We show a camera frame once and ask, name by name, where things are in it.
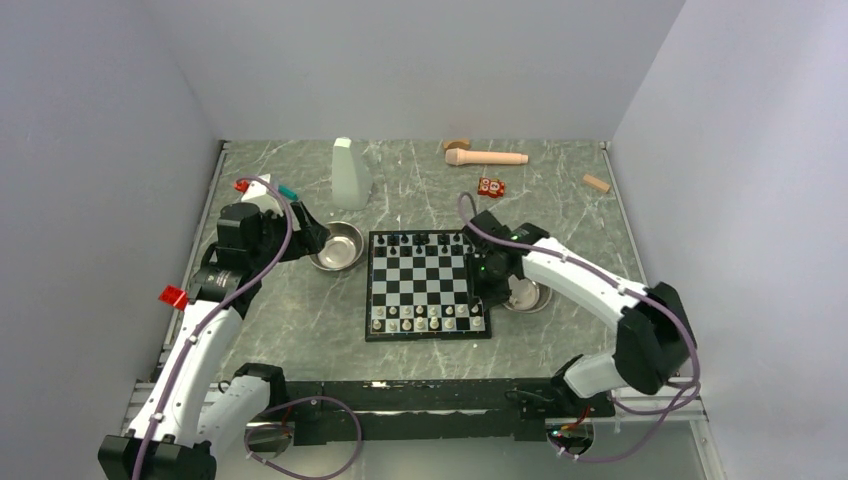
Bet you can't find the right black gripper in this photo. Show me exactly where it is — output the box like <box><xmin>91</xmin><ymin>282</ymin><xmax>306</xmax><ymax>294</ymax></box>
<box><xmin>464</xmin><ymin>250</ymin><xmax>513</xmax><ymax>309</ymax></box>

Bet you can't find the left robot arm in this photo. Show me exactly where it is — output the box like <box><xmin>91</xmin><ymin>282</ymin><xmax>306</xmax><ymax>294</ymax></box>
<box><xmin>97</xmin><ymin>175</ymin><xmax>329</xmax><ymax>479</ymax></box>

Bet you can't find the round wooden disc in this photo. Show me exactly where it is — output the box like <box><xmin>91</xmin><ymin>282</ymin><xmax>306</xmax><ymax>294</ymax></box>
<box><xmin>442</xmin><ymin>138</ymin><xmax>471</xmax><ymax>151</ymax></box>

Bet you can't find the red owl toy block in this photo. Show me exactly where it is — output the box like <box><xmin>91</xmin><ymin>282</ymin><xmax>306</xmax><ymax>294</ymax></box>
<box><xmin>477</xmin><ymin>177</ymin><xmax>505</xmax><ymax>198</ymax></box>

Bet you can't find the grey plastic bottle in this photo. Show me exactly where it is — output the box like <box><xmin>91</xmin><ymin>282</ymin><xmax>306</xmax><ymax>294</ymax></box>
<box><xmin>331</xmin><ymin>137</ymin><xmax>373</xmax><ymax>211</ymax></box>

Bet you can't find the beige toy microphone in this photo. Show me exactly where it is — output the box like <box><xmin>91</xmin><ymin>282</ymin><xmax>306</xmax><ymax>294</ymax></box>
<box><xmin>444</xmin><ymin>148</ymin><xmax>529</xmax><ymax>166</ymax></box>

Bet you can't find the teal plastic block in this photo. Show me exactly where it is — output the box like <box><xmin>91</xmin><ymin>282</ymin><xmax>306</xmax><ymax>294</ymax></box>
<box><xmin>276</xmin><ymin>184</ymin><xmax>300</xmax><ymax>202</ymax></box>

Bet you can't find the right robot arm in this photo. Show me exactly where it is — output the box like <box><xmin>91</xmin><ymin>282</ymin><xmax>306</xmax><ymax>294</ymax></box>
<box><xmin>463</xmin><ymin>211</ymin><xmax>697</xmax><ymax>415</ymax></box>

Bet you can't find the small wooden block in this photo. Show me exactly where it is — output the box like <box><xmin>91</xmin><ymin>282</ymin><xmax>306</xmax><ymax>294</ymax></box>
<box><xmin>582</xmin><ymin>174</ymin><xmax>611</xmax><ymax>194</ymax></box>

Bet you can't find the steel bowl with chess pieces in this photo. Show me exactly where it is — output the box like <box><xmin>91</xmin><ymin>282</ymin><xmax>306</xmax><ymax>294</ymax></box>
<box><xmin>503</xmin><ymin>276</ymin><xmax>552</xmax><ymax>314</ymax></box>

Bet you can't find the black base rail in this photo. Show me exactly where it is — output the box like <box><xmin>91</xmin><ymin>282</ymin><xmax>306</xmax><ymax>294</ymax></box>
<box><xmin>251</xmin><ymin>378</ymin><xmax>615</xmax><ymax>446</ymax></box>

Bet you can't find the red lego brick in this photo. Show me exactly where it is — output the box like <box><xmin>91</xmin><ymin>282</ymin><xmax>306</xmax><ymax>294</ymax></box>
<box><xmin>158</xmin><ymin>285</ymin><xmax>191</xmax><ymax>311</ymax></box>

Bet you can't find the black and white chessboard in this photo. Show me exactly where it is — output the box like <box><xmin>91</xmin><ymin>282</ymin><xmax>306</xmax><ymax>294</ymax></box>
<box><xmin>365</xmin><ymin>230</ymin><xmax>492</xmax><ymax>342</ymax></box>

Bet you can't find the empty steel bowl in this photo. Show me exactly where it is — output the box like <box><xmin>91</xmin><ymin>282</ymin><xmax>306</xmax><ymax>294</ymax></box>
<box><xmin>309</xmin><ymin>221</ymin><xmax>365</xmax><ymax>272</ymax></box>

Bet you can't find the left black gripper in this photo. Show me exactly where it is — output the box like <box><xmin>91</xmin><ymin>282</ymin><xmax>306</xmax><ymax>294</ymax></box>
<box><xmin>250</xmin><ymin>200</ymin><xmax>329</xmax><ymax>270</ymax></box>

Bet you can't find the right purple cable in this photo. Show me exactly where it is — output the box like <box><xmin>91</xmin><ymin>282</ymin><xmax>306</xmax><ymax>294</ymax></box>
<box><xmin>457</xmin><ymin>192</ymin><xmax>702</xmax><ymax>465</ymax></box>

